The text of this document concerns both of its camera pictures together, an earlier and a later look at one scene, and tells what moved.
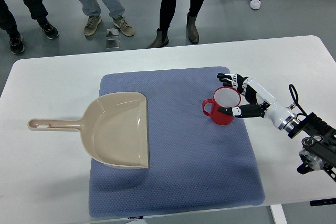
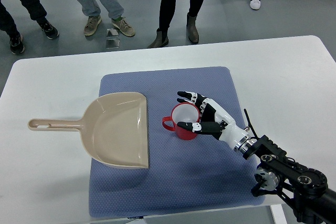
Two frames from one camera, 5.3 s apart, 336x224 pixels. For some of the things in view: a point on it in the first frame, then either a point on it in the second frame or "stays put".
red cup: (223, 97) to (185, 112)
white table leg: (278, 214) stays put
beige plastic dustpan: (114, 128) stays put
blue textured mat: (193, 162) stays put
